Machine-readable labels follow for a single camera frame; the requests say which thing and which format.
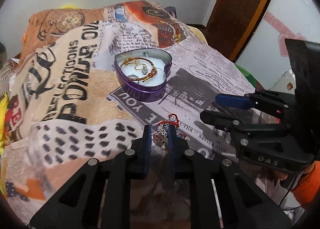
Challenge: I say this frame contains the gold beaded bangle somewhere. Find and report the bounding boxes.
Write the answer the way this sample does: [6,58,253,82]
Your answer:
[119,57,157,84]

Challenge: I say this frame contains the gold ring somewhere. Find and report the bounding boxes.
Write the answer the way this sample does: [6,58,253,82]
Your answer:
[134,62,148,73]

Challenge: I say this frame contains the yellow cloth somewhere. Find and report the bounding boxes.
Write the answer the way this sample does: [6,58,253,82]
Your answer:
[0,94,14,194]

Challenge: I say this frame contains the brown wooden door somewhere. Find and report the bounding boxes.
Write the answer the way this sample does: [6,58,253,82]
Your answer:
[204,0,282,62]

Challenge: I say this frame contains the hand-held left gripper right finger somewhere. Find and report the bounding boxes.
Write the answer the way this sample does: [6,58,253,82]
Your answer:
[167,124,293,229]

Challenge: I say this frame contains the red string bracelet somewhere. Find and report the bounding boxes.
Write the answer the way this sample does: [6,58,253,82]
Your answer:
[153,114,187,151]

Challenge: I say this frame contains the printed blanket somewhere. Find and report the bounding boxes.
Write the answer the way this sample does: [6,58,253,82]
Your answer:
[5,1,283,229]

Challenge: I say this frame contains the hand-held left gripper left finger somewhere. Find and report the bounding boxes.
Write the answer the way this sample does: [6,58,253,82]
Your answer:
[29,125,153,229]

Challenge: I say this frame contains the person's right forearm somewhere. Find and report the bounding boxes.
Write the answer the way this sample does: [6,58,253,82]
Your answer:
[291,161,320,211]

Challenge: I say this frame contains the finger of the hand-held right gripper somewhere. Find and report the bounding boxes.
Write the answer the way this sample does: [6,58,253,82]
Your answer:
[199,110,283,145]
[215,90,297,120]

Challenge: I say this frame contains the white bag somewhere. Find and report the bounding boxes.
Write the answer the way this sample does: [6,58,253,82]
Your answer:
[269,68,298,93]

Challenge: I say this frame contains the purple heart-shaped tin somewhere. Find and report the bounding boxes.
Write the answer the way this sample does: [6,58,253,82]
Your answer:
[114,49,172,102]

